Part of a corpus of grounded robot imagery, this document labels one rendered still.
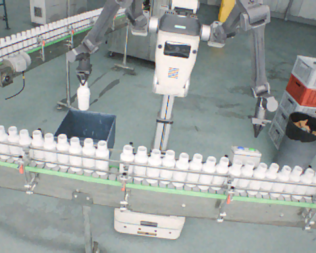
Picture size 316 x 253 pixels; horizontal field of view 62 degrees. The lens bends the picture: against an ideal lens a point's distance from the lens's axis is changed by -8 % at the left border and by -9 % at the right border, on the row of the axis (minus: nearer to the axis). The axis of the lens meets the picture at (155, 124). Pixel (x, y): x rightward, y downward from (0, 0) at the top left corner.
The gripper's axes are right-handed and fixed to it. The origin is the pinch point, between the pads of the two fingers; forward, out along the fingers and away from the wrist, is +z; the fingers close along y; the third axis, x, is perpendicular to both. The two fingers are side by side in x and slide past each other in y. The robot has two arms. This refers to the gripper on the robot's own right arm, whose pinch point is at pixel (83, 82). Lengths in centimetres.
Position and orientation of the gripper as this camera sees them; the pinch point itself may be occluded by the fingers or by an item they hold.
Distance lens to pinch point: 152.0
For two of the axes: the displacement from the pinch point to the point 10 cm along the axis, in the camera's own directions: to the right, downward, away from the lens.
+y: -0.2, 5.4, -8.4
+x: 9.9, 1.3, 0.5
